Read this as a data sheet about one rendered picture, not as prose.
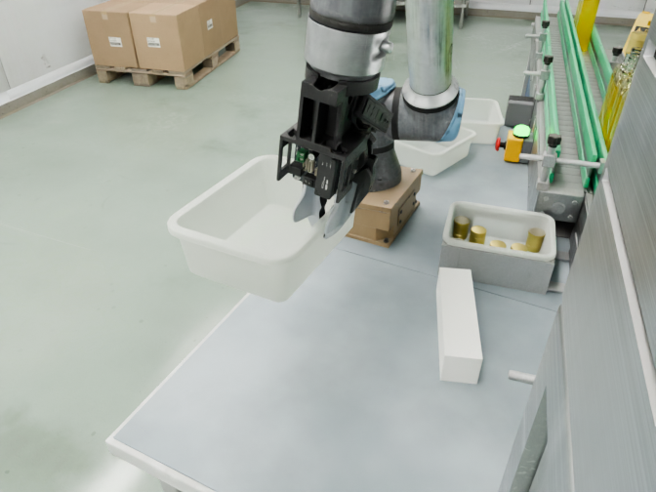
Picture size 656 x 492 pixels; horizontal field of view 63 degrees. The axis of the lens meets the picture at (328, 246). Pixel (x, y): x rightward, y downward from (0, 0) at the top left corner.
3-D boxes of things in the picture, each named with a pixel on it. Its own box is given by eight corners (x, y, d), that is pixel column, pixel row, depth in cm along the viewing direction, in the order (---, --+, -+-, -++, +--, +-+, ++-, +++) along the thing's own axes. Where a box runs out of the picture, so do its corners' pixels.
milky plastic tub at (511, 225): (547, 294, 109) (557, 259, 104) (436, 273, 115) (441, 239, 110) (545, 246, 123) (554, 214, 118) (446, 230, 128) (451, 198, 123)
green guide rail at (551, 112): (552, 184, 120) (560, 150, 116) (547, 183, 121) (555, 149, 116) (542, 15, 257) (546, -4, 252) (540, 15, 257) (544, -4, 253)
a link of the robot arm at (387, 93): (349, 129, 132) (348, 73, 125) (404, 131, 129) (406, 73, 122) (338, 147, 122) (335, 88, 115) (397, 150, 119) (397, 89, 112)
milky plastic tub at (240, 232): (169, 283, 67) (155, 225, 62) (266, 202, 83) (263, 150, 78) (289, 327, 60) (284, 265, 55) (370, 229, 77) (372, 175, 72)
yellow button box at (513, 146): (527, 165, 157) (533, 142, 153) (501, 162, 159) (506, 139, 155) (527, 155, 163) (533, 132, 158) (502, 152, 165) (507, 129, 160)
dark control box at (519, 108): (528, 129, 179) (534, 104, 174) (503, 126, 181) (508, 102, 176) (528, 120, 185) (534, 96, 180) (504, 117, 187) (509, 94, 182)
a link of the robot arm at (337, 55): (330, 1, 52) (409, 22, 50) (324, 48, 55) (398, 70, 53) (293, 18, 46) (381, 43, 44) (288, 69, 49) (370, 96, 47)
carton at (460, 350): (439, 380, 92) (444, 355, 88) (435, 290, 111) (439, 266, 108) (476, 384, 91) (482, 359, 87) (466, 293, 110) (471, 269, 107)
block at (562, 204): (577, 225, 119) (585, 197, 115) (532, 219, 121) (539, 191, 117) (576, 217, 122) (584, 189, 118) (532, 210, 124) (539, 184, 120)
